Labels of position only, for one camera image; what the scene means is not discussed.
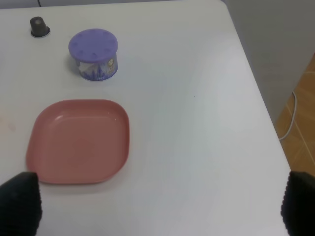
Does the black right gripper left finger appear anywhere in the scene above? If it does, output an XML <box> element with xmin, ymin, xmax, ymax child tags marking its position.
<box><xmin>0</xmin><ymin>172</ymin><xmax>42</xmax><ymax>236</ymax></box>

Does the dark coffee capsule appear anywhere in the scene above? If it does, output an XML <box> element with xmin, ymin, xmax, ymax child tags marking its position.
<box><xmin>30</xmin><ymin>16</ymin><xmax>50</xmax><ymax>38</ymax></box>

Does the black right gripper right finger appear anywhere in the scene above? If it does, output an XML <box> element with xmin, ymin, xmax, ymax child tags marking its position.
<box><xmin>281</xmin><ymin>171</ymin><xmax>315</xmax><ymax>236</ymax></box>

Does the white floor cable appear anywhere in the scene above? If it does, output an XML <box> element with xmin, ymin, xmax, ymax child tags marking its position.
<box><xmin>278</xmin><ymin>91</ymin><xmax>298</xmax><ymax>141</ymax></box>

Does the pink square plate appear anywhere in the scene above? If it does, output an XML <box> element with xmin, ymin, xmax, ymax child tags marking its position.
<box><xmin>26</xmin><ymin>99</ymin><xmax>130</xmax><ymax>184</ymax></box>

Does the purple lidded round container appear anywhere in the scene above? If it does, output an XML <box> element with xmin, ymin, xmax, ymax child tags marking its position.
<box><xmin>68</xmin><ymin>29</ymin><xmax>118</xmax><ymax>82</ymax></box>

